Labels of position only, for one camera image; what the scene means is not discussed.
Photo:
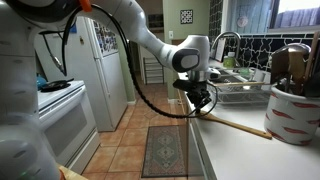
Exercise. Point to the white light switch plate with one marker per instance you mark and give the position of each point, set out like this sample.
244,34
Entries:
171,34

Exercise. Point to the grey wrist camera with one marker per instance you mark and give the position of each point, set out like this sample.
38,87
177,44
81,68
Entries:
214,73

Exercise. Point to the black frying pan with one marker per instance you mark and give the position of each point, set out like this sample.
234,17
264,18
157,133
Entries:
55,85

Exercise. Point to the green sponge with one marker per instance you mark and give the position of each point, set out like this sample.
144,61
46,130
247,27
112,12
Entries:
244,72

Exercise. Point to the photo collage on refrigerator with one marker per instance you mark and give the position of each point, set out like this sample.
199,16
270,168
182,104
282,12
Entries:
106,40

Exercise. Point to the black white wall art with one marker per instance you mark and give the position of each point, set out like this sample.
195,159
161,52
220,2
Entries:
186,16

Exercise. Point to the round white window ornament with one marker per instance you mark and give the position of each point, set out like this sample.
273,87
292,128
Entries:
242,21

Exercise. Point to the long plain wooden spoon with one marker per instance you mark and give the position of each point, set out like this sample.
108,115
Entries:
243,84

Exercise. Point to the shiny metal ladle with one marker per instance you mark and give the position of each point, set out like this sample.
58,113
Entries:
288,63

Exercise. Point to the green soap bottle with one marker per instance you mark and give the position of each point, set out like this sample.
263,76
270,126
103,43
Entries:
229,61

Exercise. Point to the chrome kitchen faucet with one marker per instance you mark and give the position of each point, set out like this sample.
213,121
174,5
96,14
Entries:
230,34

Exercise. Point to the white framed card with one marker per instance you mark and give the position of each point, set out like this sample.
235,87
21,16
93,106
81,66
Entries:
220,50

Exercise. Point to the patterned green red rug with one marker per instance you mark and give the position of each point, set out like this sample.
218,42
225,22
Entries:
165,151

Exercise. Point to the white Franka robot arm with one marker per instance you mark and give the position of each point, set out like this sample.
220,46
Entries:
140,30

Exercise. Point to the light wooden board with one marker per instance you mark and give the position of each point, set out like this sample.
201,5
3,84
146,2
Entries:
71,174

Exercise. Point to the tall wooden spatula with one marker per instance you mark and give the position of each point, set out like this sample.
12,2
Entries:
312,60

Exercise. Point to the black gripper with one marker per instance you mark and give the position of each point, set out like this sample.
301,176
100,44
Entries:
193,88

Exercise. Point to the light wooden base cabinets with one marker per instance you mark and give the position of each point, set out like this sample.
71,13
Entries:
196,150

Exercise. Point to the slotted wooden spoon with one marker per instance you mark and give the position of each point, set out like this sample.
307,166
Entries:
240,126

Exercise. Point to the brown cardboard box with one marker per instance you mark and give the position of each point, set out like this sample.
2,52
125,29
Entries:
178,41

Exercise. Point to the kitchen window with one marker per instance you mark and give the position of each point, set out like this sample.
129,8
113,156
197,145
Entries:
266,15

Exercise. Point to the white refrigerator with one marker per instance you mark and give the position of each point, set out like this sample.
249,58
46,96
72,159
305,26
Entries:
86,86

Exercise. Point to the white kitchen stove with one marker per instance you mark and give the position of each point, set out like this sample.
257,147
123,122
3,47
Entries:
66,123

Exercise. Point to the white crock with red peppers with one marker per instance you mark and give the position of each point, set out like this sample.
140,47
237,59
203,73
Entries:
293,120

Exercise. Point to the stainless steel sink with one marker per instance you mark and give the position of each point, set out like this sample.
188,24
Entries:
230,77

